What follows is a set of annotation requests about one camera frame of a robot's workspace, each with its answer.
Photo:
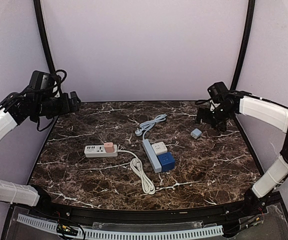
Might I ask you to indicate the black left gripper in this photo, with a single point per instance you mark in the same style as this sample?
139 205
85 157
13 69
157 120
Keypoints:
67 103

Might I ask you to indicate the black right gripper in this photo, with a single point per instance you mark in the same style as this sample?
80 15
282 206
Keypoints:
207 116

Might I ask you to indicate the light blue charger plug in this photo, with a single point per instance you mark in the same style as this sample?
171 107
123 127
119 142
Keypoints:
196 133

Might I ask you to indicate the pink charger plug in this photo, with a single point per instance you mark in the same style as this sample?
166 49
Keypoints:
109 147

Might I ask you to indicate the white cube socket adapter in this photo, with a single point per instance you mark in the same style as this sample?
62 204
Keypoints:
159 148

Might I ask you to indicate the blue cube socket adapter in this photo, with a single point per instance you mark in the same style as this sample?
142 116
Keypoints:
166 161

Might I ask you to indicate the light blue power strip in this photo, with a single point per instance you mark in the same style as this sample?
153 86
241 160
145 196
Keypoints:
147 146

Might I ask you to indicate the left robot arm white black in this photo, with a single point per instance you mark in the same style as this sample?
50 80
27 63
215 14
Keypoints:
43 97

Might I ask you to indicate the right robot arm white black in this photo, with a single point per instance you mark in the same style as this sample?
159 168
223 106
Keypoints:
224 104

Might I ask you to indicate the small circuit board right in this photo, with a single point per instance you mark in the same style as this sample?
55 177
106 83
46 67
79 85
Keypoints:
251 221

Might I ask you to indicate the small circuit board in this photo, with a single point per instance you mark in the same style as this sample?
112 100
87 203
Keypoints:
66 230
251 221

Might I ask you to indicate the small circuit board left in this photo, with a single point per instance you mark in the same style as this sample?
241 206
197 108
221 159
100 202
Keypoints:
66 230

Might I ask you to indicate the left black corner post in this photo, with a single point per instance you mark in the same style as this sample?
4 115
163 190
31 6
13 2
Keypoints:
43 35

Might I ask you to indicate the black corner post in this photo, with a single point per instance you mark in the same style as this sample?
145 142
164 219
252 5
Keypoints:
43 35
244 43

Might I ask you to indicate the white slotted cable duct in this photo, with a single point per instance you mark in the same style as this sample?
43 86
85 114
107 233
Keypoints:
49 226

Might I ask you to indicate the right black corner post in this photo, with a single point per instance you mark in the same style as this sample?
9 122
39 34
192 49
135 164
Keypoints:
244 43

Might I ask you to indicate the black front rail frame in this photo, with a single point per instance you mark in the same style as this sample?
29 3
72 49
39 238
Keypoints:
222 214

